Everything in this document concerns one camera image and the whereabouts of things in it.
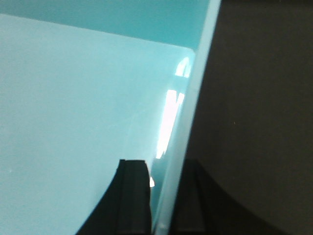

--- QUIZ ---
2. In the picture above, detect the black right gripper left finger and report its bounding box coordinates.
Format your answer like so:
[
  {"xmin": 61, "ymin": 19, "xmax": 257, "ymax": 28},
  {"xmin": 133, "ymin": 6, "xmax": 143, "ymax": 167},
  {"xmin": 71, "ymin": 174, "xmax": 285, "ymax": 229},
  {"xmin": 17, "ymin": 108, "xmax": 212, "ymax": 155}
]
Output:
[{"xmin": 77, "ymin": 160, "xmax": 152, "ymax": 235}]

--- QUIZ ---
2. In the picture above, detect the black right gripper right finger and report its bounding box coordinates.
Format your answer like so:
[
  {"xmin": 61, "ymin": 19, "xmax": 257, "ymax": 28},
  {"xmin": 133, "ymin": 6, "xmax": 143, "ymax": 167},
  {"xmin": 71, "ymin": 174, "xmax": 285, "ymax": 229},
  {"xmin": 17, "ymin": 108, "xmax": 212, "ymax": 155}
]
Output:
[{"xmin": 170, "ymin": 159, "xmax": 284, "ymax": 235}]

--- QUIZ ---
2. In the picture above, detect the light blue plastic bin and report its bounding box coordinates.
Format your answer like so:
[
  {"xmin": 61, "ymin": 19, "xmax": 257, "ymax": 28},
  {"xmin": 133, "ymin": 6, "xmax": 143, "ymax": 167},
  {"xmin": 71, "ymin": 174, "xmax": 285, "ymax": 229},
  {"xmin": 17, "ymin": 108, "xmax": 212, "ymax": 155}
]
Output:
[{"xmin": 0, "ymin": 0, "xmax": 221, "ymax": 235}]

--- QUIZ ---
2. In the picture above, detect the black conveyor belt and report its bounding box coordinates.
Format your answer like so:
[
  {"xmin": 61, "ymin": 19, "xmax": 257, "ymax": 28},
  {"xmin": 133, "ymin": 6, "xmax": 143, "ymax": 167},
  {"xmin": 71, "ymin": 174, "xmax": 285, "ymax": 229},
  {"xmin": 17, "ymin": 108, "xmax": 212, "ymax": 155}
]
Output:
[{"xmin": 185, "ymin": 0, "xmax": 313, "ymax": 235}]

